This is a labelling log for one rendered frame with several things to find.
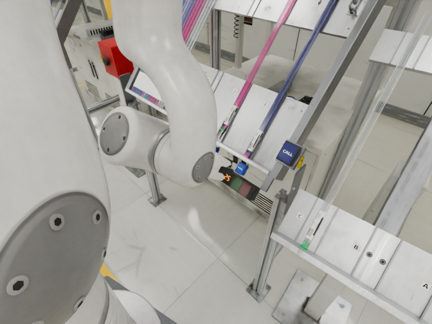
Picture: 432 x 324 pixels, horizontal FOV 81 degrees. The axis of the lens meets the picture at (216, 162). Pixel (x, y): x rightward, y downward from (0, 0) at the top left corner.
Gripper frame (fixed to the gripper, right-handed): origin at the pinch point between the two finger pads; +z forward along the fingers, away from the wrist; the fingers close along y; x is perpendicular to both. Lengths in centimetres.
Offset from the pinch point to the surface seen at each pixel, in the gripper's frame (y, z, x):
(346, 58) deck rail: 10.0, 10.0, 35.6
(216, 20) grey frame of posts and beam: -60, 37, 49
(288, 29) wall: -102, 171, 117
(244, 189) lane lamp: 3.3, 11.1, -4.7
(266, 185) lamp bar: 7.2, 13.7, -0.8
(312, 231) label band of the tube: 24.6, -0.5, -1.9
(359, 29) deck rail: 9.6, 9.1, 42.2
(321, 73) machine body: -20, 83, 57
